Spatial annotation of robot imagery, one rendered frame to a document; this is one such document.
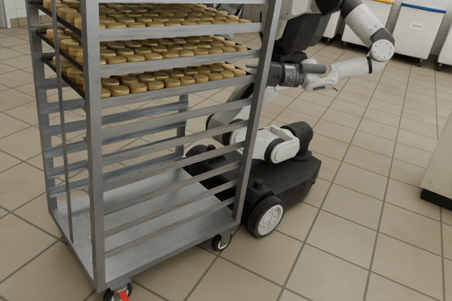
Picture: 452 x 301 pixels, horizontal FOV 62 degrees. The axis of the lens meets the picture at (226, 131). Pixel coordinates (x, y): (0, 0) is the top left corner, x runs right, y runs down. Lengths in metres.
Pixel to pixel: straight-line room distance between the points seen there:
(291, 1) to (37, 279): 1.43
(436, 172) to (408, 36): 3.52
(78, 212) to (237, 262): 0.69
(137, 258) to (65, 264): 0.34
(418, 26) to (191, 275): 4.75
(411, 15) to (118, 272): 5.00
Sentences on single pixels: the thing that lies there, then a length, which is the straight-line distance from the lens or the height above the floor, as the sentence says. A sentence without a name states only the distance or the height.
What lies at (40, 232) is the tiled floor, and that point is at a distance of 1.83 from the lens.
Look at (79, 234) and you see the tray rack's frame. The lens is 1.56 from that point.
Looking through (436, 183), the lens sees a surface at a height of 0.15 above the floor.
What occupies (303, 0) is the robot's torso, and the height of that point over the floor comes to 1.03.
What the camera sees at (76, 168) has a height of 0.32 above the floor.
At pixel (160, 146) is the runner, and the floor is 0.60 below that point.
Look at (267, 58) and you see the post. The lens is 1.31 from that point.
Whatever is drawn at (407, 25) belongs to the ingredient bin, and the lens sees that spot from 5.69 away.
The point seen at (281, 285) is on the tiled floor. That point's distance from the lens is 1.65.
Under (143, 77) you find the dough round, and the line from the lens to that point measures 1.20.
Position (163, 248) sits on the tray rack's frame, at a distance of 1.49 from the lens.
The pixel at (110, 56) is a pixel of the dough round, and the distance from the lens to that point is 1.10.
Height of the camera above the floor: 1.20
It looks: 27 degrees down
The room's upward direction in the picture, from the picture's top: 8 degrees clockwise
